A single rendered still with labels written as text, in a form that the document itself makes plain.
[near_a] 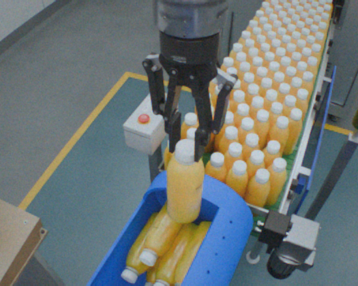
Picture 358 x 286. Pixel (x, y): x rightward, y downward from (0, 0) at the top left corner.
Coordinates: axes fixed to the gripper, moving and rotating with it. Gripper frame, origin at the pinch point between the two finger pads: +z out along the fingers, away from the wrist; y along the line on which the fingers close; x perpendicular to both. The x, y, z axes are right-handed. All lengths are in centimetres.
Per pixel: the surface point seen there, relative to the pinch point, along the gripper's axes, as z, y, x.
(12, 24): 121, -284, 175
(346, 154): 42, 36, 52
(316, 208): 77, 36, 52
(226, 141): 40, -3, 38
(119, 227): 145, -60, 39
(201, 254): 24.2, 6.9, -7.0
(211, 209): 35.0, 2.8, 9.9
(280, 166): 37, 16, 33
